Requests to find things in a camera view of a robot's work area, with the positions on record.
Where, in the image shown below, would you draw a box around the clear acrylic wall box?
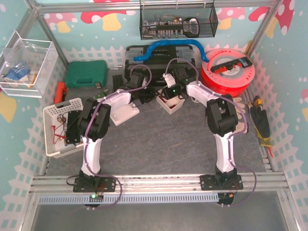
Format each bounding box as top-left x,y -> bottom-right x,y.
0,32 -> 58,98

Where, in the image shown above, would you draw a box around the red wires in basket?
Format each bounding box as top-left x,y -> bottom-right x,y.
51,115 -> 67,145

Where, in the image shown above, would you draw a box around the white slotted cable duct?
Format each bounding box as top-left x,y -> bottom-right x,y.
39,193 -> 218,205

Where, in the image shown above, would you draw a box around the lower beige work glove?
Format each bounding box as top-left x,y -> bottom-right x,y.
235,121 -> 248,134

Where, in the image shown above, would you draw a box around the black yellow rubber glove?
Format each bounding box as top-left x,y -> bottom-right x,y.
250,106 -> 272,147

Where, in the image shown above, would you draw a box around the green plastic tool case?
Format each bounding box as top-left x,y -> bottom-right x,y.
64,60 -> 108,88

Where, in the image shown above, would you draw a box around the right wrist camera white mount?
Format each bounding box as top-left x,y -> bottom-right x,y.
163,73 -> 176,88

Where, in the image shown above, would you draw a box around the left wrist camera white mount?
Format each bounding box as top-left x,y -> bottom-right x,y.
141,77 -> 148,87

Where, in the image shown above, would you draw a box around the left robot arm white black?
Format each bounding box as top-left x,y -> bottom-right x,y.
77,72 -> 152,177

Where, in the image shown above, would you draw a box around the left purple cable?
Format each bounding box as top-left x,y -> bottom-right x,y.
66,64 -> 153,210

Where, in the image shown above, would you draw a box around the blue corrugated hose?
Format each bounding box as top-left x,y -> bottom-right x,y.
133,39 -> 210,64

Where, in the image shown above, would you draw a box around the black plastic toolbox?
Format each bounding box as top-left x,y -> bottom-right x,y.
124,45 -> 195,87

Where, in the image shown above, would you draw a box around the red filament spool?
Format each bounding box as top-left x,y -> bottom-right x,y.
199,48 -> 256,97

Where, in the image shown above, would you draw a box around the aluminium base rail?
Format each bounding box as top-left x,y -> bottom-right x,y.
29,172 -> 289,194

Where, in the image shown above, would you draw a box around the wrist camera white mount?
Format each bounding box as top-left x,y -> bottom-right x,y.
141,77 -> 148,87
163,73 -> 176,88

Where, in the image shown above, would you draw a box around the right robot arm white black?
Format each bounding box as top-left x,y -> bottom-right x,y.
162,73 -> 238,182

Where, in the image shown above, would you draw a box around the beige work glove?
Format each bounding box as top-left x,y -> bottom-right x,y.
235,121 -> 248,134
233,97 -> 246,114

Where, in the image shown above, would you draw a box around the purple cable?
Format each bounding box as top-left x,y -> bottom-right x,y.
66,64 -> 153,210
165,57 -> 257,207

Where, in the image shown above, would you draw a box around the black device in basket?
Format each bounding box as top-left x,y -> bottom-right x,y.
65,110 -> 81,145

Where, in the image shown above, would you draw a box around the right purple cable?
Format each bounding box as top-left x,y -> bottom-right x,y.
165,57 -> 257,207

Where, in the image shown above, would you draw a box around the blue white work glove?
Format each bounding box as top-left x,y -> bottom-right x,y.
5,63 -> 31,82

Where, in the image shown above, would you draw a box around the black battery holder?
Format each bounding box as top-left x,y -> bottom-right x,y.
113,75 -> 124,92

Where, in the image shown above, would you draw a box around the white peg fixture board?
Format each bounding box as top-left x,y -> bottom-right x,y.
110,103 -> 140,126

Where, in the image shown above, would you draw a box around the black red terminal strip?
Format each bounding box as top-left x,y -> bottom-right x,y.
210,57 -> 252,74

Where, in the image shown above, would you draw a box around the white perforated plastic basket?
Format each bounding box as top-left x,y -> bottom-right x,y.
43,98 -> 83,158

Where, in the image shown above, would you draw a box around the white rectangular parts tray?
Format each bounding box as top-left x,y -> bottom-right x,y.
156,96 -> 185,115

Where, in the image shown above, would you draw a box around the upper beige work glove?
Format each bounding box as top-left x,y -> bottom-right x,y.
233,97 -> 246,114

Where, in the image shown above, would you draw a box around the black wire mesh basket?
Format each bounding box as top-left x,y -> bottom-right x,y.
140,0 -> 218,40

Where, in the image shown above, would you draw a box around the orange handled tool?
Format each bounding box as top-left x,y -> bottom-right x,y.
54,81 -> 68,104

